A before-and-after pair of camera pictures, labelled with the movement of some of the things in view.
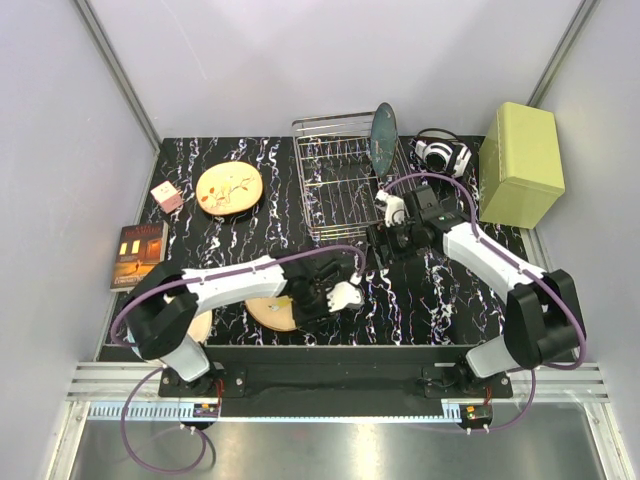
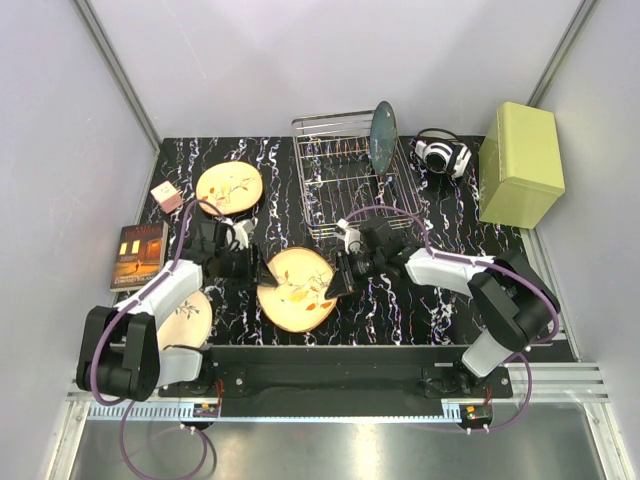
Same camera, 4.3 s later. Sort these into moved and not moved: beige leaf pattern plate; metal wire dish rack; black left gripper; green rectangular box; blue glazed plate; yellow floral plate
Moved: beige leaf pattern plate; black left gripper
Not moved: green rectangular box; yellow floral plate; blue glazed plate; metal wire dish rack
